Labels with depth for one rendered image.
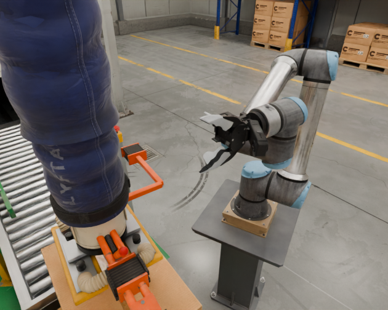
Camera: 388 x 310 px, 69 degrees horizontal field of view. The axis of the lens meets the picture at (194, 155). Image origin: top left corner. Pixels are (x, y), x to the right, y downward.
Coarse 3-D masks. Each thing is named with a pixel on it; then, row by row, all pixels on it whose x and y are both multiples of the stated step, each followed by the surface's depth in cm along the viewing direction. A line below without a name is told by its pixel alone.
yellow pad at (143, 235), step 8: (128, 208) 112; (136, 232) 101; (144, 232) 102; (128, 240) 98; (136, 240) 96; (144, 240) 98; (152, 240) 99; (128, 248) 96; (136, 248) 96; (160, 256) 94; (152, 264) 93
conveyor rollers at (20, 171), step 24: (0, 144) 270; (24, 144) 267; (0, 168) 236; (24, 168) 234; (24, 192) 212; (48, 192) 208; (0, 216) 192; (24, 216) 191; (24, 240) 171; (48, 240) 171; (24, 264) 157
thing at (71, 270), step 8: (56, 232) 102; (64, 232) 101; (56, 240) 99; (64, 240) 98; (64, 256) 93; (88, 256) 93; (64, 264) 91; (72, 264) 90; (80, 264) 87; (88, 264) 90; (96, 264) 91; (72, 272) 88; (80, 272) 88; (96, 272) 88; (72, 280) 86; (72, 288) 84; (104, 288) 85; (72, 296) 82; (80, 296) 82; (88, 296) 82
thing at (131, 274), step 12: (132, 252) 78; (108, 264) 75; (120, 264) 76; (132, 264) 76; (144, 264) 76; (108, 276) 73; (120, 276) 73; (132, 276) 74; (144, 276) 73; (120, 288) 69; (132, 288) 72; (120, 300) 72
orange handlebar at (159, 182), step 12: (144, 168) 116; (156, 180) 108; (132, 192) 102; (144, 192) 103; (120, 240) 84; (108, 252) 80; (144, 288) 71; (132, 300) 69; (144, 300) 68; (156, 300) 68
